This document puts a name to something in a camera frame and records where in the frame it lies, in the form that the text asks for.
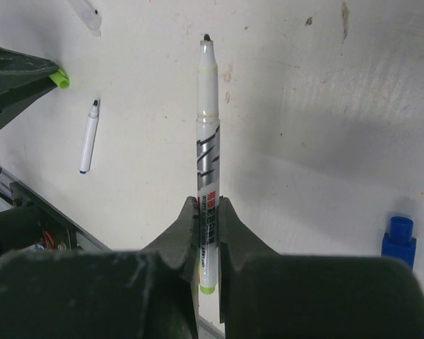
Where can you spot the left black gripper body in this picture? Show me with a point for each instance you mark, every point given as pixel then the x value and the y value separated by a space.
pixel 23 80

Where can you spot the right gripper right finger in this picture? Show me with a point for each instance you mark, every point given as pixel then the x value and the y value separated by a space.
pixel 265 294

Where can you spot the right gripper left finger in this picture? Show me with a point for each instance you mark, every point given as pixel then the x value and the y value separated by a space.
pixel 149 293

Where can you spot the light green pen cap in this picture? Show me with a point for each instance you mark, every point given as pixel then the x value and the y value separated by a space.
pixel 60 79

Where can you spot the white pen blue tip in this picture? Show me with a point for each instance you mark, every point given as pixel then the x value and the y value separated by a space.
pixel 89 138

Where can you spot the white pen clear cap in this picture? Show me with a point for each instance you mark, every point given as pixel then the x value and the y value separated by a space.
pixel 208 164

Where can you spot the blue white pen cap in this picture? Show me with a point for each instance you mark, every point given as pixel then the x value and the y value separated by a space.
pixel 398 241

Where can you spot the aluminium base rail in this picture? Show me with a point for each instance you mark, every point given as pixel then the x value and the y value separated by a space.
pixel 85 240

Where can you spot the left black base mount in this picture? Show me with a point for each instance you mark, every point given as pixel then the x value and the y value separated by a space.
pixel 57 225

